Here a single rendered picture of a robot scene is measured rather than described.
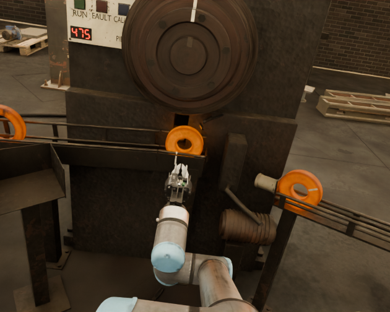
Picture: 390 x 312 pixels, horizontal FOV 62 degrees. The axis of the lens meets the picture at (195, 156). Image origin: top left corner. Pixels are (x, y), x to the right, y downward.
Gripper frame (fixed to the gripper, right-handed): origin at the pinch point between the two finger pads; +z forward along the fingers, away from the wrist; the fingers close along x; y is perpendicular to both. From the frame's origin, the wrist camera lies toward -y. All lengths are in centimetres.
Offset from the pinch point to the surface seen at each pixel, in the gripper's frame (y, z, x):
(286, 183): -4.5, 3.6, -39.8
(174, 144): -7.0, 18.3, 4.1
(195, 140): -3.9, 19.1, -4.3
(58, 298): -69, -26, 46
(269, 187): -9.0, 4.5, -34.8
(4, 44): -177, 345, 280
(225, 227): -24.0, -6.5, -20.6
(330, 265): -83, 15, -93
